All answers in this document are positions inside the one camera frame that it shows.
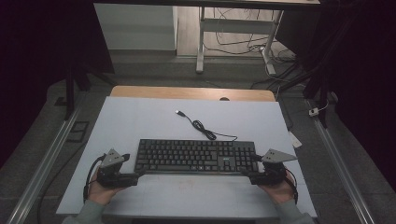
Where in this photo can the dark curtain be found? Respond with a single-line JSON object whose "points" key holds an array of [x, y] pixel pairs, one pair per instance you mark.
{"points": [[37, 46], [361, 62]]}

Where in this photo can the white-legged desk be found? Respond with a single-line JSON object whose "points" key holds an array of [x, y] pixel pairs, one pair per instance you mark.
{"points": [[200, 46]]}

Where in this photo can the person's left hand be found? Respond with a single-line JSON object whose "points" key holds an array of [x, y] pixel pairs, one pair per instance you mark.
{"points": [[99, 193]]}

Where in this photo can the black keyboard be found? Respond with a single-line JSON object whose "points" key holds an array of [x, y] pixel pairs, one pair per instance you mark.
{"points": [[186, 155]]}

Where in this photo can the white tag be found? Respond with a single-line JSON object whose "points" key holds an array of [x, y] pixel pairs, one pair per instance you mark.
{"points": [[295, 140]]}

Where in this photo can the black floor frame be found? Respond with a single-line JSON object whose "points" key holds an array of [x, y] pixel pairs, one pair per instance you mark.
{"points": [[73, 137]]}

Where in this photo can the aluminium rail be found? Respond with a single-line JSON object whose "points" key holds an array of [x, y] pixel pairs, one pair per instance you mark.
{"points": [[43, 168], [339, 165]]}

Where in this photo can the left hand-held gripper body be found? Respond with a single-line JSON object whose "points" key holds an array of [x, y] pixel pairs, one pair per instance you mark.
{"points": [[116, 180]]}

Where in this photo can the black metal stand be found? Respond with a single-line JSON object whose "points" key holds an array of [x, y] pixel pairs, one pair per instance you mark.
{"points": [[320, 90], [70, 93]]}

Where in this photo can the wooden table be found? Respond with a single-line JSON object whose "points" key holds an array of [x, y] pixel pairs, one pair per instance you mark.
{"points": [[174, 92]]}

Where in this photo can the person's right hand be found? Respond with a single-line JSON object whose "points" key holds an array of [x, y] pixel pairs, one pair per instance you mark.
{"points": [[277, 193]]}

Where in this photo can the white board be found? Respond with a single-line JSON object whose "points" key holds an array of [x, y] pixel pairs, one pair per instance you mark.
{"points": [[140, 121]]}

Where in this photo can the white cabinet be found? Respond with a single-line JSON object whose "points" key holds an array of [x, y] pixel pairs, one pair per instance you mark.
{"points": [[134, 28]]}

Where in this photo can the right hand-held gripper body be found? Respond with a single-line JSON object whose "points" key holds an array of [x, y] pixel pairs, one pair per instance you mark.
{"points": [[269, 177]]}

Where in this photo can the small white box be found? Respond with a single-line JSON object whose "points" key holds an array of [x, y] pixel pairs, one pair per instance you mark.
{"points": [[313, 112]]}

